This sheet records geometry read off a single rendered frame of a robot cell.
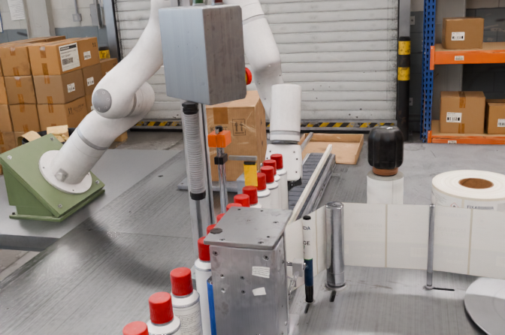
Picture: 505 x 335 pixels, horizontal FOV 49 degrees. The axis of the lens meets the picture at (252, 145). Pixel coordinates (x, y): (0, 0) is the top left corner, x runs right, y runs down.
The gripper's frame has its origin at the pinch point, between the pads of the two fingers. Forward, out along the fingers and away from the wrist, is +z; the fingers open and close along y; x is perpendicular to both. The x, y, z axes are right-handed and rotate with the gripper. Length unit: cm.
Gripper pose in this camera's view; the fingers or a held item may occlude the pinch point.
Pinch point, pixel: (282, 199)
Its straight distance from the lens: 151.8
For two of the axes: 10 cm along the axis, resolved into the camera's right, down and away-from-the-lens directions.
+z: -0.4, 10.0, -0.6
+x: 2.8, 0.6, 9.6
